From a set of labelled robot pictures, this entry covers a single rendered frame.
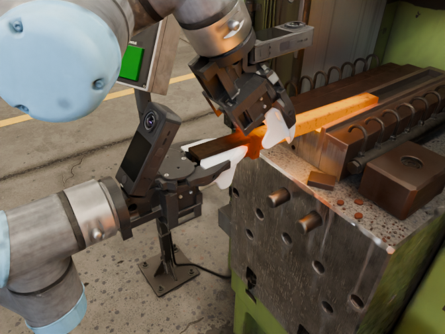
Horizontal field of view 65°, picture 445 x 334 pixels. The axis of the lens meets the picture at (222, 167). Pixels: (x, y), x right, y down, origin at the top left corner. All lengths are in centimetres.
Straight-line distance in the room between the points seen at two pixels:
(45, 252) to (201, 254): 129
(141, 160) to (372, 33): 76
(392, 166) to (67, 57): 49
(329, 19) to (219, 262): 114
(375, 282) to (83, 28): 53
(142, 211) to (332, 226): 31
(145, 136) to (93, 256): 138
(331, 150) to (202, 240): 119
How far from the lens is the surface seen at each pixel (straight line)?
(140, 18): 38
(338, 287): 69
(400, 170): 60
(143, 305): 156
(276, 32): 49
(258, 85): 45
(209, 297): 154
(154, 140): 41
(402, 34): 108
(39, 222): 42
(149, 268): 165
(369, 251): 59
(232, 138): 51
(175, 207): 47
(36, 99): 26
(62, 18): 24
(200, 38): 40
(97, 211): 42
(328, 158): 64
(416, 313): 92
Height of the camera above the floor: 130
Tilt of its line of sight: 37 degrees down
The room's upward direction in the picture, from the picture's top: straight up
